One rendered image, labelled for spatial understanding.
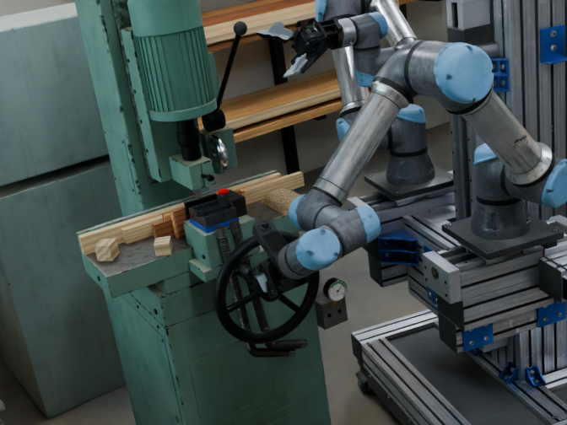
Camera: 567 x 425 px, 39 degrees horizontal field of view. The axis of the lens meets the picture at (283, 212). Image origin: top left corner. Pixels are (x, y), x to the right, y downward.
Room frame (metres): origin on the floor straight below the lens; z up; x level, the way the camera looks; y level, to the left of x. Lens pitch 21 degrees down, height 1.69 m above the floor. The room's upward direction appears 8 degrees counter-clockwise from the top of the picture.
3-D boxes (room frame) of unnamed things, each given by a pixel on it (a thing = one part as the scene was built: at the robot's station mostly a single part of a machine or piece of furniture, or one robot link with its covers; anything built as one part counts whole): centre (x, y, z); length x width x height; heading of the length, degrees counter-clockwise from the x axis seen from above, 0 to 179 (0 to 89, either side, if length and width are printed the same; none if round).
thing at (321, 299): (2.06, -0.08, 0.58); 0.12 x 0.08 x 0.08; 27
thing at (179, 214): (1.98, 0.19, 0.94); 0.20 x 0.01 x 0.08; 117
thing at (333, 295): (2.00, -0.11, 0.65); 0.06 x 0.04 x 0.08; 117
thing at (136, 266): (1.95, 0.20, 0.87); 0.61 x 0.30 x 0.06; 117
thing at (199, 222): (1.88, 0.16, 0.99); 0.13 x 0.11 x 0.06; 117
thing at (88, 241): (2.06, 0.26, 0.92); 0.60 x 0.02 x 0.05; 117
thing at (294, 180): (2.08, 0.18, 0.92); 0.55 x 0.02 x 0.04; 117
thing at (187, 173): (2.08, 0.23, 1.03); 0.14 x 0.07 x 0.09; 27
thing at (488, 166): (1.89, -0.55, 0.98); 0.13 x 0.12 x 0.14; 30
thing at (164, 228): (2.00, 0.24, 0.92); 0.23 x 0.02 x 0.05; 117
